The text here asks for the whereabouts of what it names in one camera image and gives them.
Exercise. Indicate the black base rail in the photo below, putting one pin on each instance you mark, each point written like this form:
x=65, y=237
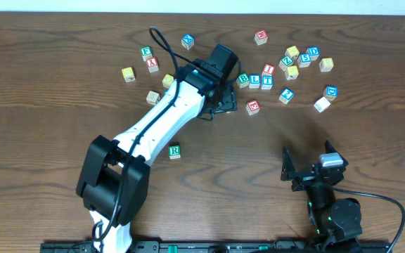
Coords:
x=184, y=247

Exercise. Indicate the blue 5 block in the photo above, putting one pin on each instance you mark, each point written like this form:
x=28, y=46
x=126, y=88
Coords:
x=304, y=60

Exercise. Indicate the yellow 8 block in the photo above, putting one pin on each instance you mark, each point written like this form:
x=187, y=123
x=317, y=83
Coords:
x=326, y=64

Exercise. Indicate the blue 2 block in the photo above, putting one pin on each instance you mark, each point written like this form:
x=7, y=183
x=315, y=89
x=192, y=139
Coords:
x=286, y=96

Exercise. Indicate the red Q block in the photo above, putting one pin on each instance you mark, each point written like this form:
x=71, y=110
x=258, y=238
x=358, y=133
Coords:
x=252, y=107

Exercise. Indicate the plain white block right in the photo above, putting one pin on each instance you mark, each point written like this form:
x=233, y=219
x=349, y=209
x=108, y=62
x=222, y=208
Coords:
x=322, y=104

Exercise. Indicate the blue D block upper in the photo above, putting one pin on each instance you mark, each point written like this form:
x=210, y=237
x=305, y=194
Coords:
x=313, y=52

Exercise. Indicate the red X block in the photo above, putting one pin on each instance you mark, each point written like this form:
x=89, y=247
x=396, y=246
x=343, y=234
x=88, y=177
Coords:
x=152, y=64

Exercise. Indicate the red M block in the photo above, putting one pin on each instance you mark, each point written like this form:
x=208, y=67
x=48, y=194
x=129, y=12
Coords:
x=261, y=37

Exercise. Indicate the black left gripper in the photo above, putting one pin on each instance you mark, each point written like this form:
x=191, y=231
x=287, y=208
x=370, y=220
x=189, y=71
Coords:
x=226, y=100

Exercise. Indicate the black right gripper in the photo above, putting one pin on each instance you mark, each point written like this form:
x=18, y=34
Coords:
x=308, y=176

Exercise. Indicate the yellow block far left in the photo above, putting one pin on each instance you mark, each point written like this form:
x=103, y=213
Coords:
x=128, y=74

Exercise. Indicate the red I block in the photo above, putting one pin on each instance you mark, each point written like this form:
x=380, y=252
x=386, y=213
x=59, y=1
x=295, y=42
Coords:
x=268, y=70

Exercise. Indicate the green F block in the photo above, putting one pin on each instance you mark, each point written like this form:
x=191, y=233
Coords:
x=146, y=53

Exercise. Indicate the green R block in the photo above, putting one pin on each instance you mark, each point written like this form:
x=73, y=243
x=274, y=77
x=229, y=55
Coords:
x=174, y=152

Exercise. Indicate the blue X block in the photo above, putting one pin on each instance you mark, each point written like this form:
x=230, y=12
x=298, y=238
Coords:
x=188, y=41

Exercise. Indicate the green Z block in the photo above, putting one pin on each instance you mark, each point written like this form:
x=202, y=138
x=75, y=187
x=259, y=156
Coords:
x=285, y=62

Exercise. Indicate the yellow block below Z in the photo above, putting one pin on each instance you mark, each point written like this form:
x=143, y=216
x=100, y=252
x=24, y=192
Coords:
x=291, y=72

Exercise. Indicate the blue L block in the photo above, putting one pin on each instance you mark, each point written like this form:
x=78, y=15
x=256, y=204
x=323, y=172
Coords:
x=255, y=81

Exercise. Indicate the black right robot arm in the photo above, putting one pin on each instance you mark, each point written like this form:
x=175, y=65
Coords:
x=336, y=220

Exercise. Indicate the yellow block near P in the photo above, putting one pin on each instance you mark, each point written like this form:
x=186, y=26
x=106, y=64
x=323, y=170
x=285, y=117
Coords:
x=167, y=81

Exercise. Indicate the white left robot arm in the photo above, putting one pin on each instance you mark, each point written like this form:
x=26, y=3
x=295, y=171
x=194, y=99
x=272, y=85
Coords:
x=114, y=179

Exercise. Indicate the blue d block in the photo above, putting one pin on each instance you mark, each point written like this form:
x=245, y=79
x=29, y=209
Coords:
x=330, y=93
x=313, y=52

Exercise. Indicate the blue D block lower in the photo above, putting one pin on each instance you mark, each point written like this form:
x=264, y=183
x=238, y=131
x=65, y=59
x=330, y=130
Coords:
x=330, y=93

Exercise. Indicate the plain number 6 block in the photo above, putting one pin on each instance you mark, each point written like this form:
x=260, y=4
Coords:
x=153, y=97

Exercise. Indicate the yellow block top right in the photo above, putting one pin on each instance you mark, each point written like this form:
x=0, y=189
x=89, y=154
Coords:
x=292, y=52

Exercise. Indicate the blue T block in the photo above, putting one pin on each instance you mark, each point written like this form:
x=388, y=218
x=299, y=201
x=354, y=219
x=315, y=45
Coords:
x=267, y=82

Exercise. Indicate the green B block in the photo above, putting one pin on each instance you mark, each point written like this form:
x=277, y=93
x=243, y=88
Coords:
x=243, y=80

